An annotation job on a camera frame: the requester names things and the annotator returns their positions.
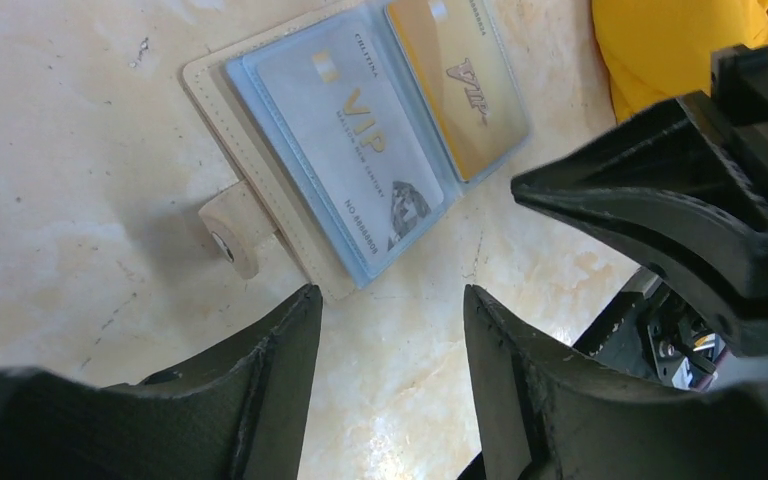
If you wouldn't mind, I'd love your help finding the yellow cloth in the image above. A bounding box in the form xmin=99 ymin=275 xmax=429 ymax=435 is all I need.
xmin=591 ymin=0 xmax=768 ymax=122

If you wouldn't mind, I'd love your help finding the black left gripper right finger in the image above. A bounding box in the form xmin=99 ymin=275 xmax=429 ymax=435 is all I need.
xmin=462 ymin=285 xmax=768 ymax=479

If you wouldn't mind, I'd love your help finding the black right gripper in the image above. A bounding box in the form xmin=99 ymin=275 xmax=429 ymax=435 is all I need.
xmin=511 ymin=45 xmax=768 ymax=356

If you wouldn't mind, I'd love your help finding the silver credit card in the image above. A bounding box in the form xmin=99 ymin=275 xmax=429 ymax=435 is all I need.
xmin=240 ymin=16 xmax=445 ymax=285

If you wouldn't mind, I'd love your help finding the gold credit card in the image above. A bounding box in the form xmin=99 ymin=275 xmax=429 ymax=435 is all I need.
xmin=384 ymin=0 xmax=529 ymax=182

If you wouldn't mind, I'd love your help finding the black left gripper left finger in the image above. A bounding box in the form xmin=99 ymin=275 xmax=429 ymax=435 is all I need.
xmin=0 ymin=285 xmax=323 ymax=479

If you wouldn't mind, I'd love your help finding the beige card holder wallet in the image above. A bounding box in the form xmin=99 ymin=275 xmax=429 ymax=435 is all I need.
xmin=182 ymin=1 xmax=529 ymax=301

